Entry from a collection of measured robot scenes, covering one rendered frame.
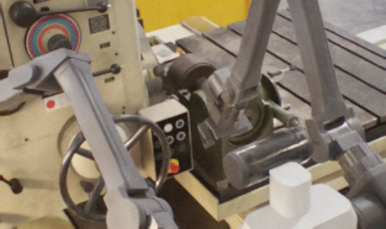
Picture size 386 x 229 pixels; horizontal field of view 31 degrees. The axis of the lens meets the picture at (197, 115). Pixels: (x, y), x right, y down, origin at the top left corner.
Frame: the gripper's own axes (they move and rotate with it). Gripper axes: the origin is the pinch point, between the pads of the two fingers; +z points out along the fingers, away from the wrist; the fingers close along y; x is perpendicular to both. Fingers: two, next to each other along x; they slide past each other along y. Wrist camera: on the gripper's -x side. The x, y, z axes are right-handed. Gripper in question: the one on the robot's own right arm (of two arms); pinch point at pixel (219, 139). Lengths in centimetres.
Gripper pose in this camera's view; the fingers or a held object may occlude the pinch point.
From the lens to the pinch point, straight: 196.6
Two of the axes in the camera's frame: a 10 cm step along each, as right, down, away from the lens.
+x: 4.8, 7.8, -4.0
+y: -8.6, 3.1, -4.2
